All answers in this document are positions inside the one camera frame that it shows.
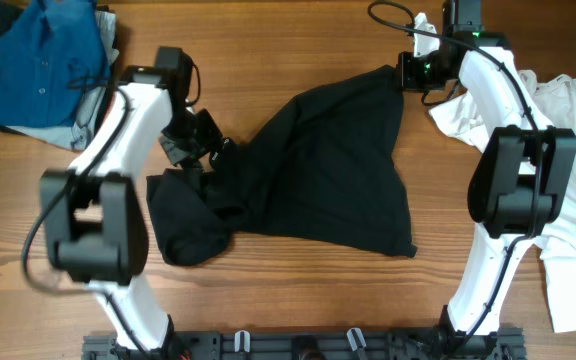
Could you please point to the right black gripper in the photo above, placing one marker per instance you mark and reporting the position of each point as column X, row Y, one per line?
column 408, row 83

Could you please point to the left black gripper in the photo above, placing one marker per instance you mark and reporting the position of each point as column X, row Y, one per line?
column 211, row 138

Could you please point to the black t-shirt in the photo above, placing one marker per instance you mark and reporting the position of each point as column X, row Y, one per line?
column 320, row 169

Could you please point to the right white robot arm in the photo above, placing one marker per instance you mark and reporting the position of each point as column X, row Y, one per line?
column 520, row 182

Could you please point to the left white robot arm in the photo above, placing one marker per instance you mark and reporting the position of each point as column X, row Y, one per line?
column 93, row 224

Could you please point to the light grey folded garment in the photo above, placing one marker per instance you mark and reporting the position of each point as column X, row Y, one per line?
column 80, row 134

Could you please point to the blue button shirt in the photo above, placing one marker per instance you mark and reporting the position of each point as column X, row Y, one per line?
column 49, row 54

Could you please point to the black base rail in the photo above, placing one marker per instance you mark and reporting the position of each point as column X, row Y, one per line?
column 355, row 343

